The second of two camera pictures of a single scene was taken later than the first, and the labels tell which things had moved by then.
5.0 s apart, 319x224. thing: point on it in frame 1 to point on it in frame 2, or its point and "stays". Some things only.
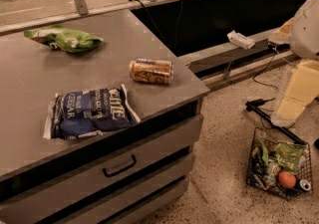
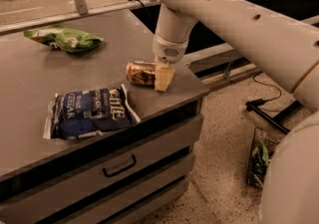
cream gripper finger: (302, 89) to (167, 52)
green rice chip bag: (66, 38) stays
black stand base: (253, 106) stays
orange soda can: (152, 71) stays
